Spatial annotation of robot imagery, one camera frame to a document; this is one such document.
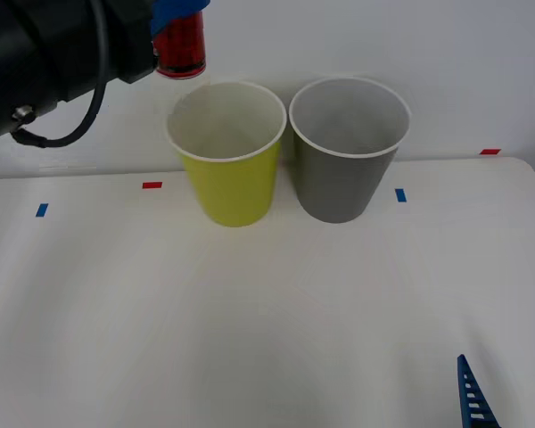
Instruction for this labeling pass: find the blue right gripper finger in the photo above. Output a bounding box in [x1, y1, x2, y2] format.
[456, 354, 501, 428]

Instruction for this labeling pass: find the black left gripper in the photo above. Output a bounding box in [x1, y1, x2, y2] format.
[21, 0, 211, 103]

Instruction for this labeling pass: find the red drink can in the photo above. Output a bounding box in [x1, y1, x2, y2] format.
[152, 10, 208, 80]

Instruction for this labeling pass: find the yellow-green plastic bin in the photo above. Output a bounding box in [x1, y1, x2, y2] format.
[166, 81, 288, 229]

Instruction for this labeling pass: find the grey plastic bin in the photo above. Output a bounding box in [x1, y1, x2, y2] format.
[287, 77, 411, 226]

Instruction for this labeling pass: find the black left wrist camera cable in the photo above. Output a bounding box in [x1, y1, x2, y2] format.
[11, 0, 111, 150]

